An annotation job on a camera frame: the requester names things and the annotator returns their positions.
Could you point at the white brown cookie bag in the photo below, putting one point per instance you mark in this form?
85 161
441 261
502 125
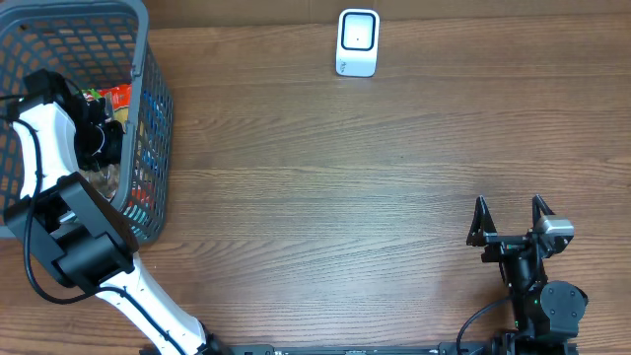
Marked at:
105 181

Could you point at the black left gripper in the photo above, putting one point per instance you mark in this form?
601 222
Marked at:
115 131

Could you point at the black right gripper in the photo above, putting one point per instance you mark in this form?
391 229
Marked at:
481 232

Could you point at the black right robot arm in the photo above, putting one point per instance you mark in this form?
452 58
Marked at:
547 313

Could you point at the grey plastic basket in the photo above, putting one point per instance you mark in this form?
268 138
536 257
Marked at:
102 45

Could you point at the white barcode scanner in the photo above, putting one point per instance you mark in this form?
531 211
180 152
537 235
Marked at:
357 43

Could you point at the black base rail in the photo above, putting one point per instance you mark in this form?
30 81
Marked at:
443 348

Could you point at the orange pasta packet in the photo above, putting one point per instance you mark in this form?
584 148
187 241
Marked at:
118 98

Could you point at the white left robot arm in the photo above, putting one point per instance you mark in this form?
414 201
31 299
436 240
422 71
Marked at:
76 245

